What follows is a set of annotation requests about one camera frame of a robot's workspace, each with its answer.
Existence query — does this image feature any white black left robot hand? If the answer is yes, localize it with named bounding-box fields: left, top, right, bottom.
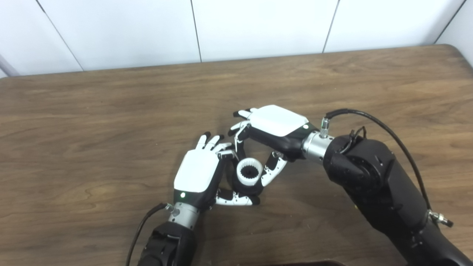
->
left=174, top=132, right=261, bottom=211

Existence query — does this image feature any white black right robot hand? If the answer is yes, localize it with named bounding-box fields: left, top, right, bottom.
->
left=227, top=105, right=320, bottom=187

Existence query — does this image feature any white plastic ring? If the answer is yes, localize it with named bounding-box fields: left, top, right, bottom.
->
left=236, top=158, right=263, bottom=186

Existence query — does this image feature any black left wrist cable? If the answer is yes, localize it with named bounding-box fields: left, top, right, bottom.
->
left=126, top=202, right=174, bottom=266

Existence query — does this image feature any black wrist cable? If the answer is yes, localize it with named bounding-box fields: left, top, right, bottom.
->
left=320, top=108, right=454, bottom=228
left=126, top=202, right=174, bottom=266

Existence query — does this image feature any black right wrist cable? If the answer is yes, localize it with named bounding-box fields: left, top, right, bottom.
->
left=320, top=108, right=454, bottom=228

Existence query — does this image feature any grey wall corner trim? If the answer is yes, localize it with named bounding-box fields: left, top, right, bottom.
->
left=0, top=54, right=19, bottom=77

